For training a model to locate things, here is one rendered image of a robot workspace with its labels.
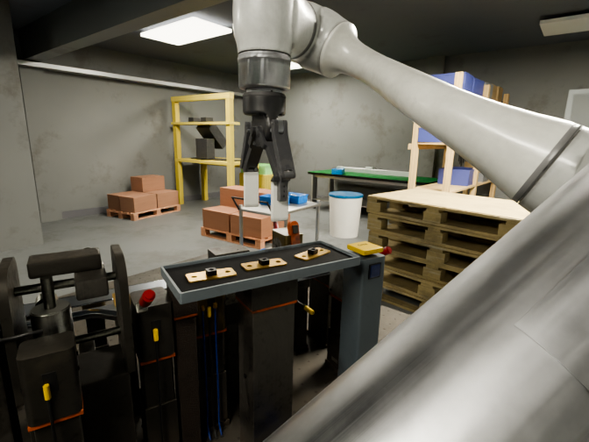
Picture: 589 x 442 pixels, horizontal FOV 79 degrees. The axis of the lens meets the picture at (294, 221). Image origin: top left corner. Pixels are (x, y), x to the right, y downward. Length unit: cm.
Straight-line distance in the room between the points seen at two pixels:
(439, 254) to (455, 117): 254
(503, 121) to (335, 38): 36
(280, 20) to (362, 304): 59
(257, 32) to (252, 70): 5
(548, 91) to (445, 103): 636
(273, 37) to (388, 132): 684
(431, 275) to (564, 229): 288
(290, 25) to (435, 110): 28
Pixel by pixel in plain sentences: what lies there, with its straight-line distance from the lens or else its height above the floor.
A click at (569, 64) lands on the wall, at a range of 687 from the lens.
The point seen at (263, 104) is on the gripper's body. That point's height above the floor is 145.
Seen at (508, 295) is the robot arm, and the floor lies 134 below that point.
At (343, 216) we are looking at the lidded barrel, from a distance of 512.
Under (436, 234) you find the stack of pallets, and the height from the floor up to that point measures 70.
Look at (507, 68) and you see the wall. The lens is 695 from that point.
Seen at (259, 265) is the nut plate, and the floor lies 116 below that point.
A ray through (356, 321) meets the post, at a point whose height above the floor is 99.
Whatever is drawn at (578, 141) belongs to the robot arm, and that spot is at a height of 140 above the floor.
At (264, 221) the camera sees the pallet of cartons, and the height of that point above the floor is 35.
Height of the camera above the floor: 140
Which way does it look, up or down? 13 degrees down
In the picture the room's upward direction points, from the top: 1 degrees clockwise
